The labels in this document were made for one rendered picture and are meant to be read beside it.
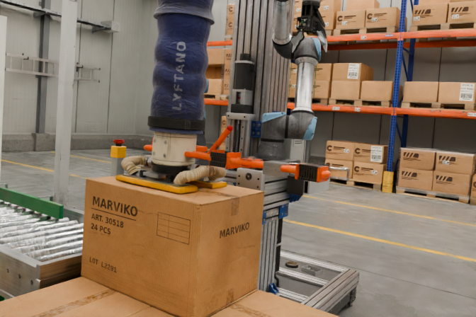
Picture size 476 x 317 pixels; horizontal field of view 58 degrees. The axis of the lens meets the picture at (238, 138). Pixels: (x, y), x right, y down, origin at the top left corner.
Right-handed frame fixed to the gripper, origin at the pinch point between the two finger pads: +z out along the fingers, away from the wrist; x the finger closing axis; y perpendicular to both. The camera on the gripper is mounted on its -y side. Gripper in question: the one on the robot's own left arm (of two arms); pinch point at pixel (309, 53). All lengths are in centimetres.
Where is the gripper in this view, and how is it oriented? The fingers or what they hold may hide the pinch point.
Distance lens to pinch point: 187.5
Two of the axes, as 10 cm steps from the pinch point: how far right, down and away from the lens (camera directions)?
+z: -0.7, 10.0, 0.5
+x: 8.3, 0.9, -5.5
